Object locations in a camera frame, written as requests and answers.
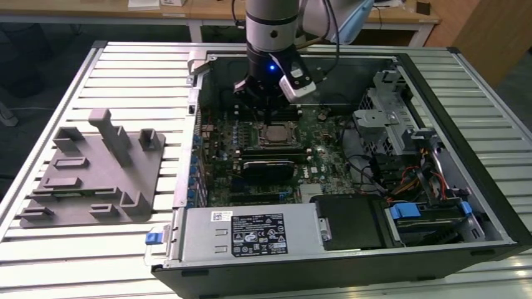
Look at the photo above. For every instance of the black hard disk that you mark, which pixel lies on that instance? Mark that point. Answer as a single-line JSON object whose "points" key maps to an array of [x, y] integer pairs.
{"points": [[429, 230]]}

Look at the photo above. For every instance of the blue power supply latch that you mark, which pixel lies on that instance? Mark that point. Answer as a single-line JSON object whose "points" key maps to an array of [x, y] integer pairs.
{"points": [[152, 238]]}

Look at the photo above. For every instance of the wooden cabinet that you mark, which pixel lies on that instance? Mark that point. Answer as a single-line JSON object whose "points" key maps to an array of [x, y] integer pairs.
{"points": [[491, 37]]}

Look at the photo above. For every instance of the blue disk carrier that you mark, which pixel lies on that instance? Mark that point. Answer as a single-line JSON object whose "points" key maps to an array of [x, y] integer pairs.
{"points": [[403, 211]]}

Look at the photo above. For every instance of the small silver heatsink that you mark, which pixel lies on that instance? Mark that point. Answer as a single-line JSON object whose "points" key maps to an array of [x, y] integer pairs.
{"points": [[311, 190]]}

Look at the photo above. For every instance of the grey plastic latch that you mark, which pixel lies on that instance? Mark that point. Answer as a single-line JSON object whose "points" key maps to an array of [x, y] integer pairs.
{"points": [[421, 134]]}

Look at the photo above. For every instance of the small black box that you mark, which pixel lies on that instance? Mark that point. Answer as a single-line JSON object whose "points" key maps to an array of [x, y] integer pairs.
{"points": [[423, 7]]}

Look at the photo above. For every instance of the silver power supply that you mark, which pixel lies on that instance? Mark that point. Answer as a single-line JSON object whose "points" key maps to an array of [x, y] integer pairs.
{"points": [[203, 240]]}

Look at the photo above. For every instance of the CPU socket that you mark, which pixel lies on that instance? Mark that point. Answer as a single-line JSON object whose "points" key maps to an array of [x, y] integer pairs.
{"points": [[297, 145]]}

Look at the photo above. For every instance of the silver drive cage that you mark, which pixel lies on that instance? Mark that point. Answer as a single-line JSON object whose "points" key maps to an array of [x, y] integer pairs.
{"points": [[373, 121]]}

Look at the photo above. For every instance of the grey case latch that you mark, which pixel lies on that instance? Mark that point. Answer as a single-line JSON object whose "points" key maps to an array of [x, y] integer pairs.
{"points": [[197, 60]]}

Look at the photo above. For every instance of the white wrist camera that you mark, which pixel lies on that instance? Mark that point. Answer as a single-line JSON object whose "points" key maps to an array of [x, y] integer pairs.
{"points": [[299, 92]]}

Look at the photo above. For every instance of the black plastic shroud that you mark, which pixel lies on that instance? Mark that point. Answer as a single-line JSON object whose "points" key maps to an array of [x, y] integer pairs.
{"points": [[351, 221]]}

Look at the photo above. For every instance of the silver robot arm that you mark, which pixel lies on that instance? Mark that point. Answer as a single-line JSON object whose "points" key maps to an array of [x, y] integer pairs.
{"points": [[269, 31]]}

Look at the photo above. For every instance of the green motherboard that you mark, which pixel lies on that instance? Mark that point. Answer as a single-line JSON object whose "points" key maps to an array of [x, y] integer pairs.
{"points": [[332, 149]]}

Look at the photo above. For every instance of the black graphics card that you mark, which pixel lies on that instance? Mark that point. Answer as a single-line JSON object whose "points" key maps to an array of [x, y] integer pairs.
{"points": [[269, 171]]}

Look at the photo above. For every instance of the black PC case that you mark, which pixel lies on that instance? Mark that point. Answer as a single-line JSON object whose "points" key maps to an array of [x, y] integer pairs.
{"points": [[291, 277]]}

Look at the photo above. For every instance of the small blue clip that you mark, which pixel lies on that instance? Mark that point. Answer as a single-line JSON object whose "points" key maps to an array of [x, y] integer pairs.
{"points": [[465, 208]]}

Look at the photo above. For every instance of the black expansion slot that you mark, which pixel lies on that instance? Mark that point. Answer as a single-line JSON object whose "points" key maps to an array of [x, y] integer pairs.
{"points": [[257, 197]]}

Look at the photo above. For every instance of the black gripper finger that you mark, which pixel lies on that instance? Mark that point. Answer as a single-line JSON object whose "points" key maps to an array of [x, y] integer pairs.
{"points": [[272, 115], [267, 115]]}

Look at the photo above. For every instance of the black RAM slot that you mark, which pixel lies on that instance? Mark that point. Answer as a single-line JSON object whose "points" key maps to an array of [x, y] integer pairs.
{"points": [[292, 118], [273, 149], [292, 109], [273, 156], [273, 153], [292, 113], [292, 106], [273, 159]]}

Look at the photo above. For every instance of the grey parts rack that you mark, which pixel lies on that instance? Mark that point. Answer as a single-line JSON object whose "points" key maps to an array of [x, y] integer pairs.
{"points": [[104, 187]]}

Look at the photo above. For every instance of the wooden desk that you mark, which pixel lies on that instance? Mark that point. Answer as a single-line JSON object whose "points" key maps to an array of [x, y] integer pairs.
{"points": [[399, 17]]}

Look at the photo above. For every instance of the white box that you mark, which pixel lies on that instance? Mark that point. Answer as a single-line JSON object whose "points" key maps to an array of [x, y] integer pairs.
{"points": [[172, 2], [143, 3]]}

